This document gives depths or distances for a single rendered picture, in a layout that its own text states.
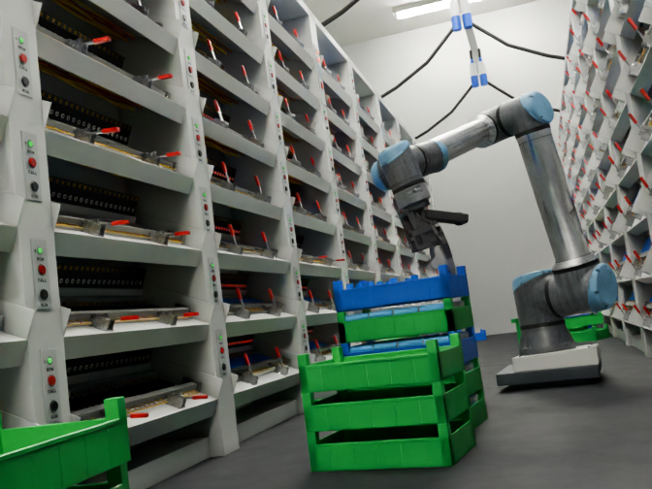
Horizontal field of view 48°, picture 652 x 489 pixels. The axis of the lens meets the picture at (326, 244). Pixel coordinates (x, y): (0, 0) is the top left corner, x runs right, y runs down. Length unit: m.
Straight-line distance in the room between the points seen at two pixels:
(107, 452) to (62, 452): 0.09
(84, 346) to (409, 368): 0.62
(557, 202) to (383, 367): 1.16
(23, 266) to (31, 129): 0.25
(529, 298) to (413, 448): 1.19
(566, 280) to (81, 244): 1.56
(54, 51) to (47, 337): 0.56
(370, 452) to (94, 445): 0.73
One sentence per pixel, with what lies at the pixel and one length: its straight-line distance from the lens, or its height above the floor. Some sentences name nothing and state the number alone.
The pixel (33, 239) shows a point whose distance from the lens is 1.37.
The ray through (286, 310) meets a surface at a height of 0.36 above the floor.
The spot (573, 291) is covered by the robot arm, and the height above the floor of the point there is 0.29.
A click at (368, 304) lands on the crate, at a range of 1.86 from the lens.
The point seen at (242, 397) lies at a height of 0.13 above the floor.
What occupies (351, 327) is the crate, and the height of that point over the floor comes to 0.28.
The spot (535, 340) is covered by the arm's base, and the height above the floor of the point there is 0.15.
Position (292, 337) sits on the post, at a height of 0.26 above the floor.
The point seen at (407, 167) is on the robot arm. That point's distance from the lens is 1.93.
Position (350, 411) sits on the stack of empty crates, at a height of 0.12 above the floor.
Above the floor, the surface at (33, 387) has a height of 0.25.
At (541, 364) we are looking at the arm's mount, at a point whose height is 0.08.
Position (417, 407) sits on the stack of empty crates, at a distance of 1.48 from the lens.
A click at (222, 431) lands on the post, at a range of 1.94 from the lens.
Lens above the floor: 0.30
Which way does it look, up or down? 6 degrees up
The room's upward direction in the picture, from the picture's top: 7 degrees counter-clockwise
